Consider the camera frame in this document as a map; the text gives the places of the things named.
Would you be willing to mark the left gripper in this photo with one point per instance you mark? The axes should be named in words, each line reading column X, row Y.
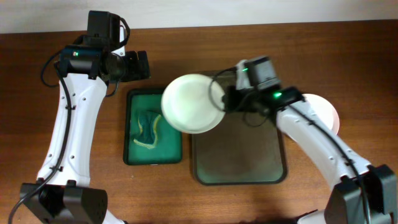
column 137, row 71

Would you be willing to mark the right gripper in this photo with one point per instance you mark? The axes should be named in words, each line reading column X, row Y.
column 227, row 101

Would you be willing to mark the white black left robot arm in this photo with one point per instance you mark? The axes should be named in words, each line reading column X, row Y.
column 85, row 69

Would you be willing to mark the white plate with green stain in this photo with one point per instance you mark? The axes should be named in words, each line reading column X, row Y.
column 193, row 103

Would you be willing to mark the small green tray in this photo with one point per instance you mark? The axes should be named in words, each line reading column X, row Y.
column 167, row 148

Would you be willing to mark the green yellow sponge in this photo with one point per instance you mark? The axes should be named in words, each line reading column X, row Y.
column 147, row 122

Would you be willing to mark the large brown tray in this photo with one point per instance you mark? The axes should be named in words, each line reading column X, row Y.
column 242, row 149

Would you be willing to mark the grey plate with green stain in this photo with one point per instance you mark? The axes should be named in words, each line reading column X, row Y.
column 330, row 119

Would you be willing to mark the pink-white plate with stain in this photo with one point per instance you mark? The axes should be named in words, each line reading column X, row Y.
column 319, row 104

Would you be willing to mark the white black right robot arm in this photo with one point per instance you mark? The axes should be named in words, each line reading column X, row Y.
column 360, row 192

